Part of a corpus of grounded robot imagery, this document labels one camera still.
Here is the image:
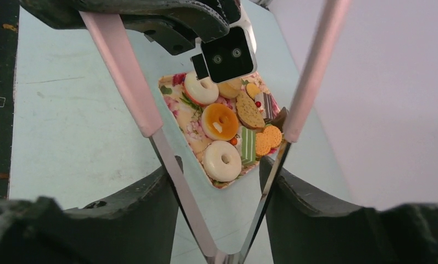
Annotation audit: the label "striped chocolate cake slice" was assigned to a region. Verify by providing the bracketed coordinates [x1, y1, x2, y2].
[254, 92, 276, 123]

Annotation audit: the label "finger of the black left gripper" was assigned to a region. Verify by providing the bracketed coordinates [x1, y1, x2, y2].
[125, 18, 197, 56]
[19, 0, 230, 42]

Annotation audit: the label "small yellow cookie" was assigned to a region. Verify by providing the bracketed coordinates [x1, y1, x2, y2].
[245, 82, 262, 100]

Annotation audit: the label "orange round biscuit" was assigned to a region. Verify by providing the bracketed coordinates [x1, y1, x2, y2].
[255, 133, 271, 157]
[263, 125, 282, 149]

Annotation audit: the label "white donut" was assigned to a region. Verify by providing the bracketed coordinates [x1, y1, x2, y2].
[184, 71, 219, 106]
[202, 141, 242, 182]

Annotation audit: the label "green striped cake slice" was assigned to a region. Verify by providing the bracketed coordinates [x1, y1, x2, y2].
[239, 126, 256, 167]

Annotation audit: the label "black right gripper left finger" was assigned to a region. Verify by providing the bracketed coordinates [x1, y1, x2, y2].
[0, 166, 179, 263]

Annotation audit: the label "floral rectangular tray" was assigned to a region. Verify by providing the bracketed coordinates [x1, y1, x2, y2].
[158, 71, 283, 189]

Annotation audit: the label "orange round biscuit upper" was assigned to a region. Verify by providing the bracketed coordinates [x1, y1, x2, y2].
[263, 125, 282, 149]

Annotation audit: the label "brown oval cookie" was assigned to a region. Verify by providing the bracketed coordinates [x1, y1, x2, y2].
[236, 91, 265, 130]

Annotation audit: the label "orange round biscuit lower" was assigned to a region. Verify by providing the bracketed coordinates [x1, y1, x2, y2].
[255, 133, 271, 157]

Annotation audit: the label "orange glazed donut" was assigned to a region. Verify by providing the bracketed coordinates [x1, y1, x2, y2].
[201, 103, 239, 141]

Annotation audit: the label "tan round cookie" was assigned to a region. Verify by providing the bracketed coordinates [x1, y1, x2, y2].
[217, 78, 241, 99]

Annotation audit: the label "pink handled metal tongs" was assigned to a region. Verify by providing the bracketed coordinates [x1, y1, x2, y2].
[81, 1, 351, 263]

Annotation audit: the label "chocolate cake piece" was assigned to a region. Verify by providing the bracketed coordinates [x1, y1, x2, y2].
[269, 107, 289, 132]

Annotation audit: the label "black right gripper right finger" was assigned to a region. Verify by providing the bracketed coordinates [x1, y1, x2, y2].
[265, 169, 438, 263]

